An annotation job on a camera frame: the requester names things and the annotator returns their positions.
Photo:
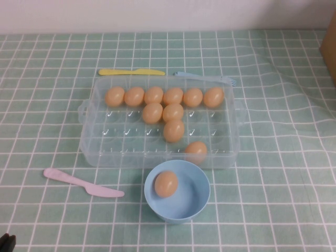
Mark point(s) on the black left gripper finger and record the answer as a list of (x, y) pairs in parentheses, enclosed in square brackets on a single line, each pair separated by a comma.
[(12, 242), (4, 244)]

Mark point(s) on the tan plastic egg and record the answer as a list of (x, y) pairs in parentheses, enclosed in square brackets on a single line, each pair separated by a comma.
[(134, 96), (173, 112), (173, 131), (193, 97), (153, 94), (166, 183), (114, 96), (152, 113), (195, 152), (173, 95), (213, 97)]

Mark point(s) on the clear plastic egg box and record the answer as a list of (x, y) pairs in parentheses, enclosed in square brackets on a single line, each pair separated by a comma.
[(118, 141)]

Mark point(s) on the brown cardboard box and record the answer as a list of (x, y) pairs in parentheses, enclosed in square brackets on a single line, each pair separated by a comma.
[(329, 52)]

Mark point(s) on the pink plastic knife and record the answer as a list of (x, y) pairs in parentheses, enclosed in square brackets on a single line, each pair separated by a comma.
[(78, 182)]

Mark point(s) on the light blue plastic bowl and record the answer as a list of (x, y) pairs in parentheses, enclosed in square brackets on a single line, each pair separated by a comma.
[(189, 202)]

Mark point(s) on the yellow plastic knife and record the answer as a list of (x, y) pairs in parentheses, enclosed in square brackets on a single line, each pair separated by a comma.
[(123, 72)]

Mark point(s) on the light blue plastic fork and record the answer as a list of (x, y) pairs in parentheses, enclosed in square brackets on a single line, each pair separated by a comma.
[(199, 76)]

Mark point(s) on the green checkered tablecloth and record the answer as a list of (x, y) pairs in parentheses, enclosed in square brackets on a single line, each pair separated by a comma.
[(262, 183)]

